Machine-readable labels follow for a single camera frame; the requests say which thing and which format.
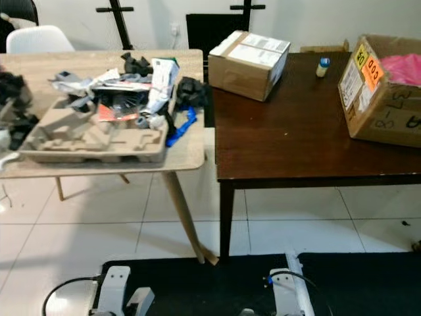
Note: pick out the white chair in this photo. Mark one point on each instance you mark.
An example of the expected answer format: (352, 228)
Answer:
(39, 41)

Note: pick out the flat cardboard piece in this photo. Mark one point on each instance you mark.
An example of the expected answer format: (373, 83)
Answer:
(325, 47)

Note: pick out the black plastic part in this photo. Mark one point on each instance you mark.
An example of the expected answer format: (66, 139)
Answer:
(137, 66)

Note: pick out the black plastic clutter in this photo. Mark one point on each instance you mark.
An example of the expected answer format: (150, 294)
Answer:
(13, 89)

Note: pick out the light wooden table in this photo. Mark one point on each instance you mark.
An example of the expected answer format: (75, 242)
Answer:
(181, 155)

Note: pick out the black T-shaped stand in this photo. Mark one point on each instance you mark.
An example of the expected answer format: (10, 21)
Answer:
(120, 26)
(247, 6)

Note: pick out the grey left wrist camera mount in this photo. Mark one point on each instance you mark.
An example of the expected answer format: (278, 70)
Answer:
(115, 286)

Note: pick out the small labelled cardboard box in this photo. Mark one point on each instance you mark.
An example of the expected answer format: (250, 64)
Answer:
(237, 76)

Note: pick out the white wall outlet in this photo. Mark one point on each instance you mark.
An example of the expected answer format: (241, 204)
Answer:
(174, 29)

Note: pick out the black chair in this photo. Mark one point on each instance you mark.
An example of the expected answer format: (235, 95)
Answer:
(20, 12)

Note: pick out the white tape strip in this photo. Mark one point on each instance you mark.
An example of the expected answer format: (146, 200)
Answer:
(293, 258)

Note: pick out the black device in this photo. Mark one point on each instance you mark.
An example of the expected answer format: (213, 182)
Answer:
(189, 92)

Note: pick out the large open cardboard box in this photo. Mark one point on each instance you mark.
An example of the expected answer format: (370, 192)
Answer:
(388, 115)

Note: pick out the pink plastic bag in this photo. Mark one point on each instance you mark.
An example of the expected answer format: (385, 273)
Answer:
(404, 69)

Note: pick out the black flat panel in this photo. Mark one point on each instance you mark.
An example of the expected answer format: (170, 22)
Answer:
(210, 29)

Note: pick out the crumpled silver foil bag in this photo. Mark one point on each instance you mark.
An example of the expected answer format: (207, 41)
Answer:
(79, 82)

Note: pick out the grey pulp packaging tray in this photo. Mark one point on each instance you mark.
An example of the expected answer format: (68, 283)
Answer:
(92, 143)

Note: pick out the orange packet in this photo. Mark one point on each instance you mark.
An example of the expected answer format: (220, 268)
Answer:
(108, 113)

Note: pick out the small blue-capped bottle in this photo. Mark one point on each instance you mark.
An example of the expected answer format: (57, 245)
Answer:
(323, 68)

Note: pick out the white and green carton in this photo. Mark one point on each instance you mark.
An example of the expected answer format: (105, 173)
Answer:
(163, 82)

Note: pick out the black floor mat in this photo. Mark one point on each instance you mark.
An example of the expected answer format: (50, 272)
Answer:
(368, 286)

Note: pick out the dark brown wooden table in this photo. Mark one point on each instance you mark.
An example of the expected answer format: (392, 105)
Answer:
(289, 131)

